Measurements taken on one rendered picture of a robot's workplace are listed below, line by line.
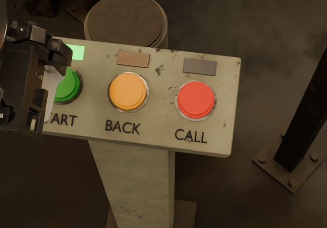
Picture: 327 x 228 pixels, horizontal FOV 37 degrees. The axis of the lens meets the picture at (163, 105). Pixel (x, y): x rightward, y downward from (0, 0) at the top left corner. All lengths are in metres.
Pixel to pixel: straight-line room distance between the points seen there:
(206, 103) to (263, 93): 0.74
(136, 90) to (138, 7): 0.21
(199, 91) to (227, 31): 0.83
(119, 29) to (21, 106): 0.37
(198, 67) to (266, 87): 0.74
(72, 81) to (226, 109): 0.17
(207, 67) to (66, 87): 0.16
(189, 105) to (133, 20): 0.22
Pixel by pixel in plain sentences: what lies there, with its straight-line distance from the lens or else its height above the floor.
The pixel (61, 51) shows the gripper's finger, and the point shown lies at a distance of 0.39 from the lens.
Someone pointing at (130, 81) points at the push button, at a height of 0.61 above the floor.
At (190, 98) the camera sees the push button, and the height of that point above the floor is 0.61.
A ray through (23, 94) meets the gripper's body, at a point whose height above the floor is 0.78.
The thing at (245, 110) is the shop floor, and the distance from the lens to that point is 1.23.
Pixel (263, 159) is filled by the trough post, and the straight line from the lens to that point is 1.16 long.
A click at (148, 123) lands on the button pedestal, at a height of 0.59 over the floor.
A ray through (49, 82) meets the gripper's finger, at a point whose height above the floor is 0.70.
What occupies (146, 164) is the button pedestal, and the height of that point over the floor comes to 0.48.
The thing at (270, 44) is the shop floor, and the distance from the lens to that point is 1.35.
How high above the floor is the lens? 1.07
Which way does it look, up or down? 61 degrees down
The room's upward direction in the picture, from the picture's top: 1 degrees counter-clockwise
